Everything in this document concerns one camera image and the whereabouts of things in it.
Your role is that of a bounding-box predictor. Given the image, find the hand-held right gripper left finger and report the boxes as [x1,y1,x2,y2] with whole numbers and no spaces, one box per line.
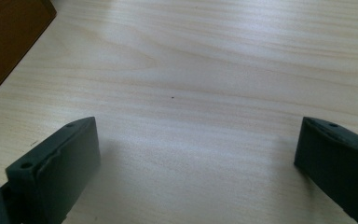
[0,116,102,224]

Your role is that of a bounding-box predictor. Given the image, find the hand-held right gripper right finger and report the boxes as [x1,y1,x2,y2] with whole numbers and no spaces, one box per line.
[294,116,358,224]

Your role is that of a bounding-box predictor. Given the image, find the brown wooden box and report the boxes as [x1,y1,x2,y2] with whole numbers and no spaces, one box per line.
[0,0,58,109]

